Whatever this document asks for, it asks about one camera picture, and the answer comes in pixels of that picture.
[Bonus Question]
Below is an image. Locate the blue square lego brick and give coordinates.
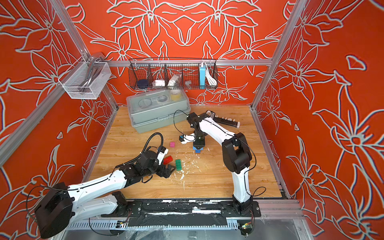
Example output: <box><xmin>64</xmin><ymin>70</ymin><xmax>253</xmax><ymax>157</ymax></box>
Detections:
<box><xmin>193</xmin><ymin>147</ymin><xmax>204</xmax><ymax>154</ymax></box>

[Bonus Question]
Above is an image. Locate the white slotted cable duct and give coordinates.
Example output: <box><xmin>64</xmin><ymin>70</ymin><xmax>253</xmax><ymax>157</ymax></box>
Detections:
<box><xmin>66</xmin><ymin>220</ymin><xmax>239</xmax><ymax>231</ymax></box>

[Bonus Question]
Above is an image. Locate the clear plastic wall bin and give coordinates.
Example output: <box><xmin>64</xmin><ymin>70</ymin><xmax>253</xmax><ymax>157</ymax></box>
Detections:
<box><xmin>59</xmin><ymin>60</ymin><xmax>112</xmax><ymax>100</ymax></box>

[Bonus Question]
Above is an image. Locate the grey green plastic toolbox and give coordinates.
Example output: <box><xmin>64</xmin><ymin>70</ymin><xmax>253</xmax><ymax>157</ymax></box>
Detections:
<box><xmin>126</xmin><ymin>90</ymin><xmax>191</xmax><ymax>134</ymax></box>

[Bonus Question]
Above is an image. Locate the red long lego brick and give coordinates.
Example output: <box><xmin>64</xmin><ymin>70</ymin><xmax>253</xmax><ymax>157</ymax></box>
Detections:
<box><xmin>163</xmin><ymin>156</ymin><xmax>174</xmax><ymax>165</ymax></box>

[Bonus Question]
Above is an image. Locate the yellow tape roll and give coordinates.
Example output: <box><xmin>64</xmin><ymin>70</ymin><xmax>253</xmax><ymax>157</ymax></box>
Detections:
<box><xmin>170</xmin><ymin>89</ymin><xmax>182</xmax><ymax>101</ymax></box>

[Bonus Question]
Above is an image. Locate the dark brown bit holder case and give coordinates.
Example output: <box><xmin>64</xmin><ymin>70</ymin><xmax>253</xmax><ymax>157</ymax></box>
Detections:
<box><xmin>206</xmin><ymin>111</ymin><xmax>241</xmax><ymax>128</ymax></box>

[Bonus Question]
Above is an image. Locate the white box in basket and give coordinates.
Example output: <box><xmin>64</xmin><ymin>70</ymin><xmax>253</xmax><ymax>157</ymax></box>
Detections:
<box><xmin>153</xmin><ymin>79</ymin><xmax>166</xmax><ymax>88</ymax></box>

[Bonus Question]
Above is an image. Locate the white cable in basket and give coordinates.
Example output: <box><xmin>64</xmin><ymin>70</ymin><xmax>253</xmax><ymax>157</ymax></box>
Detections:
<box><xmin>205</xmin><ymin>67</ymin><xmax>217</xmax><ymax>87</ymax></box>

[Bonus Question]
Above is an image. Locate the light blue box in basket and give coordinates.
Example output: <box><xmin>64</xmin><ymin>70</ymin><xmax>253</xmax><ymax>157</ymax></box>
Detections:
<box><xmin>199</xmin><ymin>63</ymin><xmax>206</xmax><ymax>90</ymax></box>

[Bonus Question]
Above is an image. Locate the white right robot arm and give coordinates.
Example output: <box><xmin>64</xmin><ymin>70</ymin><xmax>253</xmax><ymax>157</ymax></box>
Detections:
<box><xmin>179</xmin><ymin>113</ymin><xmax>253</xmax><ymax>216</ymax></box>

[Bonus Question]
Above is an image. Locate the dark round tin in basket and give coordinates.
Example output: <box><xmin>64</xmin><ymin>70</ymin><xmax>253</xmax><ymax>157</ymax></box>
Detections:
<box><xmin>137</xmin><ymin>79</ymin><xmax>149</xmax><ymax>89</ymax></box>

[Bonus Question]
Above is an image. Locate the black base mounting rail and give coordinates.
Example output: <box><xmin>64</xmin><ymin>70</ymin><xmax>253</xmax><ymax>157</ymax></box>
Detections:
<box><xmin>101</xmin><ymin>199</ymin><xmax>261</xmax><ymax>226</ymax></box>

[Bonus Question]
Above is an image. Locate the black wire wall basket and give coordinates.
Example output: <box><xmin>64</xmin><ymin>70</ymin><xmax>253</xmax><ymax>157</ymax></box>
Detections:
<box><xmin>128</xmin><ymin>58</ymin><xmax>219</xmax><ymax>90</ymax></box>

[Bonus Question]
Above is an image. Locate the green long lego brick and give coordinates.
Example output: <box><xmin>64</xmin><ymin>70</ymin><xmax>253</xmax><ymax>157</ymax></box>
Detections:
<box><xmin>175</xmin><ymin>159</ymin><xmax>183</xmax><ymax>171</ymax></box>

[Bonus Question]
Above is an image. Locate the clear bag in basket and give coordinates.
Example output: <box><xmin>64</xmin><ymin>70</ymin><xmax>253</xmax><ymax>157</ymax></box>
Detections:
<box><xmin>167</xmin><ymin>74</ymin><xmax>182</xmax><ymax>89</ymax></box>

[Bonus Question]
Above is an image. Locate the metal tool in bin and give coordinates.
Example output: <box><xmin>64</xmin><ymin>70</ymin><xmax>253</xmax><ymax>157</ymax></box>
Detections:
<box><xmin>80</xmin><ymin>56</ymin><xmax>103</xmax><ymax>93</ymax></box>

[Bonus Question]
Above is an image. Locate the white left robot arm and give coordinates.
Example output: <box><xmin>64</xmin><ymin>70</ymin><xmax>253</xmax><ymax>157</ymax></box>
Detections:
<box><xmin>34</xmin><ymin>147</ymin><xmax>176</xmax><ymax>239</ymax></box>

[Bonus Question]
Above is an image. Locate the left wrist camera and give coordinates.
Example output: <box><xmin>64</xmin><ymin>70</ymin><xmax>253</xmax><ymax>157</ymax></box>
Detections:
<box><xmin>157</xmin><ymin>147</ymin><xmax>169</xmax><ymax>165</ymax></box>

